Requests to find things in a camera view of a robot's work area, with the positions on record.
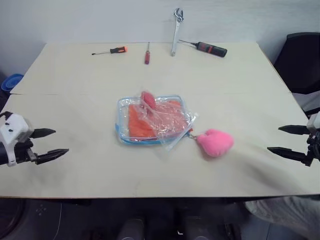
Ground silver adjustable wrench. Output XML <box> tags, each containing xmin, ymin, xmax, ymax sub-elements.
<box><xmin>170</xmin><ymin>7</ymin><xmax>185</xmax><ymax>57</ymax></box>

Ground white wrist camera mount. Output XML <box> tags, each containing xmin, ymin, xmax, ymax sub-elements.
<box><xmin>0</xmin><ymin>112</ymin><xmax>34</xmax><ymax>168</ymax></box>
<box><xmin>306</xmin><ymin>114</ymin><xmax>320</xmax><ymax>138</ymax></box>

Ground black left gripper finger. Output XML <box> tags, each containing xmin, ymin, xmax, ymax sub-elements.
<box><xmin>30</xmin><ymin>128</ymin><xmax>57</xmax><ymax>140</ymax></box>
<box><xmin>34</xmin><ymin>148</ymin><xmax>70</xmax><ymax>166</ymax></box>

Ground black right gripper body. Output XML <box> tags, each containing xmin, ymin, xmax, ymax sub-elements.
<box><xmin>306</xmin><ymin>133</ymin><xmax>320</xmax><ymax>161</ymax></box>

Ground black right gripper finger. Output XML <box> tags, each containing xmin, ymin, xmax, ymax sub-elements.
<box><xmin>278</xmin><ymin>124</ymin><xmax>311</xmax><ymax>136</ymax></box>
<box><xmin>266</xmin><ymin>146</ymin><xmax>314</xmax><ymax>167</ymax></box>

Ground grey cloth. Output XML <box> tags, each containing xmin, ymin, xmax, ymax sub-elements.
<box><xmin>244</xmin><ymin>195</ymin><xmax>320</xmax><ymax>227</ymax></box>

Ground clear zip pouch orange cloth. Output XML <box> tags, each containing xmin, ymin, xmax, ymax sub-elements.
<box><xmin>115</xmin><ymin>90</ymin><xmax>199</xmax><ymax>154</ymax></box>

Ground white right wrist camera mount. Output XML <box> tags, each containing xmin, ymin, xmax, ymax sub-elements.
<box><xmin>306</xmin><ymin>114</ymin><xmax>320</xmax><ymax>138</ymax></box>

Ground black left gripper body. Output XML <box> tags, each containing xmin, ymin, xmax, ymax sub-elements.
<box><xmin>13</xmin><ymin>138</ymin><xmax>39</xmax><ymax>165</ymax></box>

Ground orange black handled screwdriver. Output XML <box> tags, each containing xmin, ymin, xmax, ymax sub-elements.
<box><xmin>91</xmin><ymin>45</ymin><xmax>129</xmax><ymax>56</ymax></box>

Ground blue plastic bowl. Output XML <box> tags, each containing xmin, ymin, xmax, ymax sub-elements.
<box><xmin>0</xmin><ymin>73</ymin><xmax>24</xmax><ymax>92</ymax></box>

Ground black electric screwdriver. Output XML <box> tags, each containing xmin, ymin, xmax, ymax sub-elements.
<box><xmin>178</xmin><ymin>39</ymin><xmax>228</xmax><ymax>59</ymax></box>

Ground black chair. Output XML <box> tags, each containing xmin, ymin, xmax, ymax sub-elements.
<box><xmin>273</xmin><ymin>32</ymin><xmax>320</xmax><ymax>96</ymax></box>

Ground red handled screwdriver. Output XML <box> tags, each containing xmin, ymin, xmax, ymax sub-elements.
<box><xmin>143</xmin><ymin>41</ymin><xmax>152</xmax><ymax>65</ymax></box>

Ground pink heart plush keychain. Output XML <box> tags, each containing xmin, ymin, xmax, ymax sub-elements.
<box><xmin>186</xmin><ymin>128</ymin><xmax>235</xmax><ymax>158</ymax></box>

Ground dark rounded shape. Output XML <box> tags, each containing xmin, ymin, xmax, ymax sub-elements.
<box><xmin>178</xmin><ymin>215</ymin><xmax>210</xmax><ymax>240</ymax></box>
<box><xmin>119</xmin><ymin>216</ymin><xmax>147</xmax><ymax>240</ymax></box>

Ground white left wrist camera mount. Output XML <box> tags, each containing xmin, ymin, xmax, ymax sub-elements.
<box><xmin>0</xmin><ymin>112</ymin><xmax>34</xmax><ymax>168</ymax></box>

